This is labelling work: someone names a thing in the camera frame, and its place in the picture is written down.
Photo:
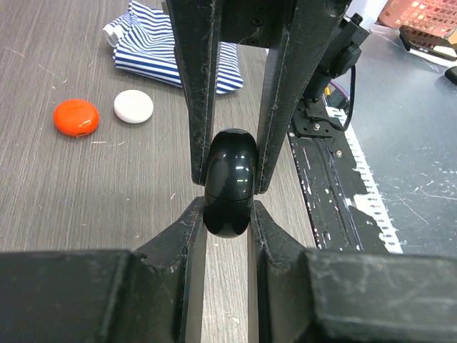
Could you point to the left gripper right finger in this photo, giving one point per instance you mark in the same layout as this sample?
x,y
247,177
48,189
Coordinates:
x,y
299,294

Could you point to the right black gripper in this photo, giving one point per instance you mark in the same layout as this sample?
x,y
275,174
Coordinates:
x,y
296,34

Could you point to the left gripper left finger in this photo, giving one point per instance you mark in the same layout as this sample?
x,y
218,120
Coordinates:
x,y
152,294

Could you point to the blue striped cloth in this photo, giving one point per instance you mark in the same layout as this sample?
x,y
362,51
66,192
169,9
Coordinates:
x,y
143,43

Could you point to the white earbud charging case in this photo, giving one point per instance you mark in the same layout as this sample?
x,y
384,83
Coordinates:
x,y
133,106

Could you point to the orange earbud charging case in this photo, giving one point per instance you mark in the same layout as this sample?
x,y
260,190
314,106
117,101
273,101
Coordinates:
x,y
76,117

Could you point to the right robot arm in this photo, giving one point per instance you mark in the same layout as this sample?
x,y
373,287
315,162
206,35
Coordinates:
x,y
342,53

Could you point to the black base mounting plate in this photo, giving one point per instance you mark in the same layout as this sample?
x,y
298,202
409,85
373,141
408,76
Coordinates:
x,y
326,168

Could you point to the pink laundry basket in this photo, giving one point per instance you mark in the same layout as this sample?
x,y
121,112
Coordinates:
x,y
437,17

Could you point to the white cable duct strip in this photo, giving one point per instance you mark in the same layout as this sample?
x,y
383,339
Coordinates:
x,y
371,203

